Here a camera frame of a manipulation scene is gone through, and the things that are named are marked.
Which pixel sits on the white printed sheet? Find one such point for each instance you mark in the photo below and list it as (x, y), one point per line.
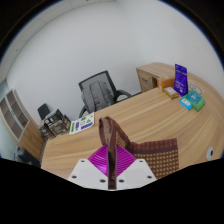
(82, 123)

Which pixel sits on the green box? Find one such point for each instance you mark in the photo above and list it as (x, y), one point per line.
(196, 100)

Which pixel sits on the purple package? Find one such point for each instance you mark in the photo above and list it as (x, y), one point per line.
(181, 80)

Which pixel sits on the open cardboard box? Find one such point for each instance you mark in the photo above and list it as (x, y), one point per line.
(56, 124)

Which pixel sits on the black mesh office chair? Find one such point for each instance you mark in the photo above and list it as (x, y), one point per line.
(110, 78)

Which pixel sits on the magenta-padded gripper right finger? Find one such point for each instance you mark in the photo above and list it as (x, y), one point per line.
(136, 171)

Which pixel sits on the small blue box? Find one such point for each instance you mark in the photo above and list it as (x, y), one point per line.
(185, 103)

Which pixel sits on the wooden shelf unit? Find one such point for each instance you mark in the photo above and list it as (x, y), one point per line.
(20, 123)

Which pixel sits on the small black chair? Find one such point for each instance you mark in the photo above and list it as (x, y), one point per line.
(43, 111)

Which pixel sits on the clear plastic container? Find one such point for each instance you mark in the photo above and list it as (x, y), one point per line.
(196, 88)

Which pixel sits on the small tan box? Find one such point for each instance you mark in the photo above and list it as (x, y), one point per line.
(170, 92)

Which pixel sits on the brown patterned towel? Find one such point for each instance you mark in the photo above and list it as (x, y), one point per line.
(160, 156)

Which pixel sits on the grey backpack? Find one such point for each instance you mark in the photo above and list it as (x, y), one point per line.
(97, 96)

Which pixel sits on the wooden side cabinet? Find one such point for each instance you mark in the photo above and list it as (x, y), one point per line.
(146, 78)

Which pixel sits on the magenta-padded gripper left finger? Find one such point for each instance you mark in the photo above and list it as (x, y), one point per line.
(86, 171)

